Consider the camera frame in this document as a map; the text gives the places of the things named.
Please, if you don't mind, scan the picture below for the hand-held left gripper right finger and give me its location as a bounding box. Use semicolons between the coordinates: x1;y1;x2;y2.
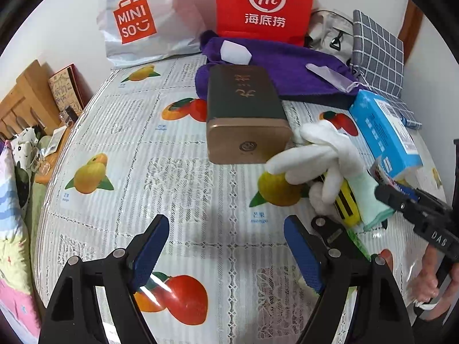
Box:
283;214;413;344

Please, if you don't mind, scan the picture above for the orange wooden side table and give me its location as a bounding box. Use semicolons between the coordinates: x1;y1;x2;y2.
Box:
34;125;72;184

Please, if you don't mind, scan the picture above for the white plush rabbit toy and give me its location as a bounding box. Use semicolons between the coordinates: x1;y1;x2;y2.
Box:
265;120;393;232

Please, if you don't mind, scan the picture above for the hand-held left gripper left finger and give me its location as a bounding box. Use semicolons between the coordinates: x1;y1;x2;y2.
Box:
38;214;171;344

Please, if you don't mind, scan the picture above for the white sponge block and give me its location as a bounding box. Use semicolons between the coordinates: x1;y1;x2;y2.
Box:
219;41;252;66

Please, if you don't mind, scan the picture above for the person's right hand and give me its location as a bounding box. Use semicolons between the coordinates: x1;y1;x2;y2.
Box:
411;248;440;308

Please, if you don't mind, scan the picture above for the yellow pouch with black straps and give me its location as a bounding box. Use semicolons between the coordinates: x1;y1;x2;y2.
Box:
316;175;361;227

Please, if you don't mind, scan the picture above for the beige backpack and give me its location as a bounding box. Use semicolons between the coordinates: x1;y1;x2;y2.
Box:
306;9;356;66

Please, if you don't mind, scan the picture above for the purple plush towel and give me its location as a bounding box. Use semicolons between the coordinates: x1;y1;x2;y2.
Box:
195;30;370;107

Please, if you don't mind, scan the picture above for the clear plastic bag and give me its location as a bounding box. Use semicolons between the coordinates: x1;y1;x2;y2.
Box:
306;63;359;92

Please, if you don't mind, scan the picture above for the blue tissue box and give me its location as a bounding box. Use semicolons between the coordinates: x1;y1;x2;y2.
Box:
349;89;424;180

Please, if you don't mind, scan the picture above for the white plastic shopping bag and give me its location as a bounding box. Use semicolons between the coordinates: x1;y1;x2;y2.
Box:
96;0;216;71

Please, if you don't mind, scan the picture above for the green snack packet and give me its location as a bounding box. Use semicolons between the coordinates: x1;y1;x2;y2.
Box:
346;229;371;263

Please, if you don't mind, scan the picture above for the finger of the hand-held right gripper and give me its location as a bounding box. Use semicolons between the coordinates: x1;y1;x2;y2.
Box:
375;183;452;223
311;217;351;250

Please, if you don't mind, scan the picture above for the fruit print tablecloth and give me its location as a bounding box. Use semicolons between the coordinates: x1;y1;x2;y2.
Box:
30;57;449;344

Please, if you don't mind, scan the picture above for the colourful small packet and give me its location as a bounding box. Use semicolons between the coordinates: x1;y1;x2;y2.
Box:
369;158;399;187

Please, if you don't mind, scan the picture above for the bronze and green tin box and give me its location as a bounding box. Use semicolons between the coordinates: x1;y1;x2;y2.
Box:
206;64;293;165

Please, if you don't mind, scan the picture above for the brown wooden door frame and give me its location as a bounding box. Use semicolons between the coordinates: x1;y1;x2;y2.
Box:
397;0;425;61

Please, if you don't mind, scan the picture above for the black and white print pillow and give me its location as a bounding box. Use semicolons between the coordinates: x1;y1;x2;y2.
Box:
10;127;42;176

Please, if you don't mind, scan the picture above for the red paper bag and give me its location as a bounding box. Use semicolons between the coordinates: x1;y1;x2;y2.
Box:
215;0;318;47

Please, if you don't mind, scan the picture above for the wooden headboard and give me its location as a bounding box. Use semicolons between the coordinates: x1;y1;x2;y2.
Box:
0;59;61;142

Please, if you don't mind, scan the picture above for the grey checked cloth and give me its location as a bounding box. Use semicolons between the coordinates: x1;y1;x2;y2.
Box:
349;9;424;130

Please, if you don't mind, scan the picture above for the pastel print quilt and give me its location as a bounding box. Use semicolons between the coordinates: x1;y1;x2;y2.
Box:
0;140;42;341

